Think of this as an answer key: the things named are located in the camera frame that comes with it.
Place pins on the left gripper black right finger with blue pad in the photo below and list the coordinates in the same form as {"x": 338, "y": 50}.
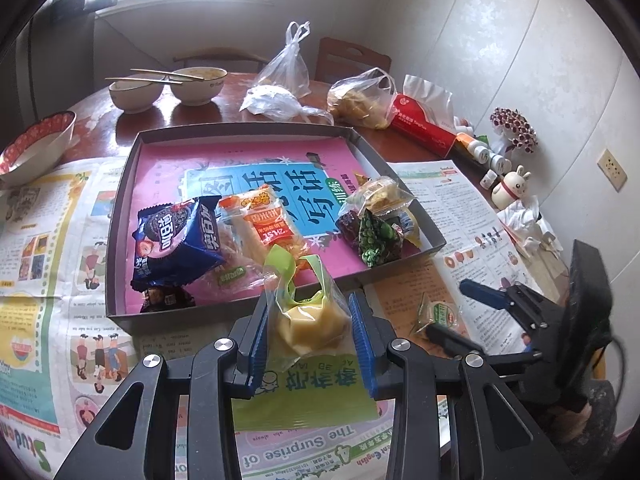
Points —
{"x": 454, "y": 418}

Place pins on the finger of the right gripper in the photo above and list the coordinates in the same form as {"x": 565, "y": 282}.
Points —
{"x": 498, "y": 299}
{"x": 451, "y": 341}

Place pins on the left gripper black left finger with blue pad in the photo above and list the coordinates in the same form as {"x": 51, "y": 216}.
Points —
{"x": 134, "y": 435}

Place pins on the green label pastry packet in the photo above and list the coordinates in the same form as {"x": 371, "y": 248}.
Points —
{"x": 437, "y": 312}

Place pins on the yellow snack green wrapper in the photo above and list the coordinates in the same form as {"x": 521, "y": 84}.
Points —
{"x": 308, "y": 326}

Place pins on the green black snack packet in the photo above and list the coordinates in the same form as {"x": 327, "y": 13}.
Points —
{"x": 378, "y": 242}

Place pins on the dark blue cookie packet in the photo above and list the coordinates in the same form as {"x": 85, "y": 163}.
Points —
{"x": 176, "y": 243}

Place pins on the clear pastry snack packet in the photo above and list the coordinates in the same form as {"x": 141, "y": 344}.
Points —
{"x": 381, "y": 195}

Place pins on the orange snack packet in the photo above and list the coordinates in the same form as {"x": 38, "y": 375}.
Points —
{"x": 261, "y": 221}

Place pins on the red snack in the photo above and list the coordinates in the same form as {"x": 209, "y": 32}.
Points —
{"x": 166, "y": 298}

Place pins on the newspaper sheet right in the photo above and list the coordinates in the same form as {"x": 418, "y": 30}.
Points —
{"x": 477, "y": 247}

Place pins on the crumpled white tissue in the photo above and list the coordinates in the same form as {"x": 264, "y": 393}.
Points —
{"x": 528, "y": 228}

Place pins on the white rabbit figurine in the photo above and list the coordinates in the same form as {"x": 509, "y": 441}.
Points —
{"x": 512, "y": 187}

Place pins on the small white bottle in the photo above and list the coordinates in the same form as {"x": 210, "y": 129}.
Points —
{"x": 500, "y": 164}
{"x": 488, "y": 180}

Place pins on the orange capped bottle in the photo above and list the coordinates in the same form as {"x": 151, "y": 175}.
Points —
{"x": 476, "y": 148}

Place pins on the colourful student newspaper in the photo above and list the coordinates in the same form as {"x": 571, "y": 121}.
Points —
{"x": 62, "y": 357}

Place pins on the red white flower ornament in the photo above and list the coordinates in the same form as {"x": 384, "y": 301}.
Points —
{"x": 513, "y": 132}

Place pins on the red tissue pack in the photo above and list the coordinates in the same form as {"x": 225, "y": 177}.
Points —
{"x": 424, "y": 112}

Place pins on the pink and blue book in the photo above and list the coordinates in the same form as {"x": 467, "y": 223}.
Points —
{"x": 312, "y": 175}

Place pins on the plastic bag with fried food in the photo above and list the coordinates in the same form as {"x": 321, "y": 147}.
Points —
{"x": 365, "y": 100}

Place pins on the crumpled white plastic bag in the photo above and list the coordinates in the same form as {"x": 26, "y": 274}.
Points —
{"x": 280, "y": 105}

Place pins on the white bowl right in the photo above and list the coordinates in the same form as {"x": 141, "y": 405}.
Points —
{"x": 197, "y": 85}

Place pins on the white bowl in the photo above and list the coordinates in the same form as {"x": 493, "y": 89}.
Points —
{"x": 197, "y": 85}
{"x": 135, "y": 97}

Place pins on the wooden chair back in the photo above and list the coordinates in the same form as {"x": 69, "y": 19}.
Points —
{"x": 339, "y": 59}

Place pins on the white bowl left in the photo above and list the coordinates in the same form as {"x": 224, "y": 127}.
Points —
{"x": 135, "y": 97}

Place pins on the red rimmed ceramic bowl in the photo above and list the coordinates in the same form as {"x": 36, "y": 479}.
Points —
{"x": 37, "y": 150}

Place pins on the chopstick back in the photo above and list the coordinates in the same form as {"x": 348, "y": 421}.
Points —
{"x": 166, "y": 73}

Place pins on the chopstick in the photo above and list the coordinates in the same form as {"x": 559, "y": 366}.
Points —
{"x": 146, "y": 80}
{"x": 166, "y": 73}

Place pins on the chopstick front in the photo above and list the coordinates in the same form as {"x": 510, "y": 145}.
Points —
{"x": 146, "y": 80}

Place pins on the clear tied plastic bag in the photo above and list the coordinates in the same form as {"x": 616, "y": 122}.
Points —
{"x": 288, "y": 69}

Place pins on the wall power socket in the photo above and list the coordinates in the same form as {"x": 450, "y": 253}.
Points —
{"x": 612, "y": 170}

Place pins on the wooden chair dark frame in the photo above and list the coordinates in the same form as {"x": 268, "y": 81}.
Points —
{"x": 221, "y": 54}

